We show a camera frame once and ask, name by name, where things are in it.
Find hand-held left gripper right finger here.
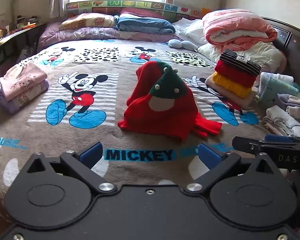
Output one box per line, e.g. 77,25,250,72
182,142,280,195

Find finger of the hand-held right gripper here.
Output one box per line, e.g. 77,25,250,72
264,134,300,143
232,135,300,154

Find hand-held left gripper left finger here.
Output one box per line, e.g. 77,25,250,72
27,141,118,195

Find red knit sweater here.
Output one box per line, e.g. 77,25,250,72
117,60,223,142

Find white folded clothes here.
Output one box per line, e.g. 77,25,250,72
262,105,300,137

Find cartoon mouse printed blanket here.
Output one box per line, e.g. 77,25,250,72
0,38,300,230

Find lavender and white garments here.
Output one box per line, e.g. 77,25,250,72
277,94,300,124

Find beige folded garment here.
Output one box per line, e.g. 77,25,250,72
205,76,259,110

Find yellow folded sweater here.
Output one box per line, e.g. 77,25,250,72
212,71,252,98

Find purple folded garment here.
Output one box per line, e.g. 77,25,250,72
0,80,50,113

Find white quilt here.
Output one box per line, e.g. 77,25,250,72
172,17,288,74

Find black striped folded sweater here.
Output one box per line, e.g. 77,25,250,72
219,49,262,76

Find pink folded garment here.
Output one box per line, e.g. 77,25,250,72
0,62,48,102

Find light blue plush toy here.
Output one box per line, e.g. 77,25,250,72
167,39,198,50

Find pink quilt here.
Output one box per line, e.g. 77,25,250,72
202,9,278,53

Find yellow printed pillow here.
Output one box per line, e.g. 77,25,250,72
59,13,117,30

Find black desk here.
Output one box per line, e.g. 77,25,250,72
0,21,47,65

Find blue pillow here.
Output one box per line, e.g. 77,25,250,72
115,15,176,35

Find cluttered bedside table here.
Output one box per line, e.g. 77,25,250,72
0,15,39,43

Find maroon pillow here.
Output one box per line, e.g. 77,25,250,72
119,7,168,20

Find colourful foam mat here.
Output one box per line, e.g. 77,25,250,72
66,0,213,20

